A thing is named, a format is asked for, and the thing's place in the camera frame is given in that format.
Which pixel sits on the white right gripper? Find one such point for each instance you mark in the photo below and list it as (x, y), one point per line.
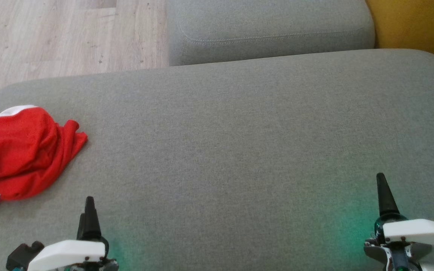
(413, 231)

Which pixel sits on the large grey sofa ottoman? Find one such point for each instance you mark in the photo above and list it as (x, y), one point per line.
(220, 150)

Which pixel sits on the red shirt with white sleeves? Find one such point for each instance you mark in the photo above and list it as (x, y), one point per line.
(17, 150)

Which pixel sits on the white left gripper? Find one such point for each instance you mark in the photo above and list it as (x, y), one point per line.
(70, 252)

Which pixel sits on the yellow sofa back cushion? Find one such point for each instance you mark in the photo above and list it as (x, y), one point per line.
(416, 22)

